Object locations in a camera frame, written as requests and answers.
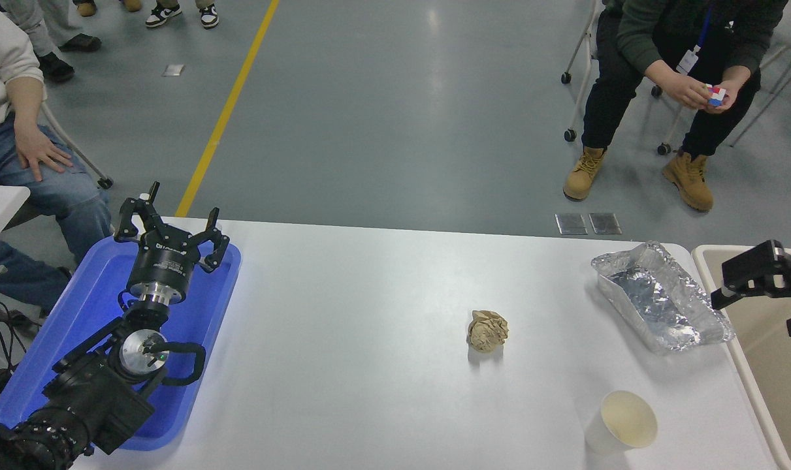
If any person's hand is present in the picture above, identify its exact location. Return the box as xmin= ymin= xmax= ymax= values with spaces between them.
xmin=14 ymin=124 xmax=74 ymax=183

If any crumpled tan paper ball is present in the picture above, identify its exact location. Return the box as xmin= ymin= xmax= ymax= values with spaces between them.
xmin=466 ymin=309 xmax=509 ymax=354

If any crumpled silver foil tray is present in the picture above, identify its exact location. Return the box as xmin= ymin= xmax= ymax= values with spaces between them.
xmin=590 ymin=241 xmax=736 ymax=354

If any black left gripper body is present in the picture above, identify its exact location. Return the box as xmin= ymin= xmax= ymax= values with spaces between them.
xmin=127 ymin=238 xmax=200 ymax=289

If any grey wheeled chair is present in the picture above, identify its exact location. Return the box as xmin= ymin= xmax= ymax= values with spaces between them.
xmin=560 ymin=0 xmax=686 ymax=156
xmin=39 ymin=101 xmax=114 ymax=191

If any blue plastic tray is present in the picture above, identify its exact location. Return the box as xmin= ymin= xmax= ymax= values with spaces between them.
xmin=0 ymin=235 xmax=242 ymax=452

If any person's right hand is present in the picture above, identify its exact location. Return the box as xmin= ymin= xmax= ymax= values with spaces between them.
xmin=656 ymin=72 xmax=713 ymax=110

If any large pale bin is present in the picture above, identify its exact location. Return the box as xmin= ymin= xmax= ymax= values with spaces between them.
xmin=692 ymin=245 xmax=791 ymax=470

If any person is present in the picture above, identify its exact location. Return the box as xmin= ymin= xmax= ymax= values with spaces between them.
xmin=3 ymin=0 xmax=102 ymax=82
xmin=146 ymin=0 xmax=220 ymax=29
xmin=76 ymin=0 xmax=143 ymax=17
xmin=562 ymin=0 xmax=790 ymax=213
xmin=0 ymin=0 xmax=113 ymax=314

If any person's left hand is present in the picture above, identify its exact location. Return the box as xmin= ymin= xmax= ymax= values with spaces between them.
xmin=703 ymin=65 xmax=752 ymax=115

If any white paper cup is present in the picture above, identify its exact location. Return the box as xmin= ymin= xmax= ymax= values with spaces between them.
xmin=583 ymin=390 xmax=659 ymax=456

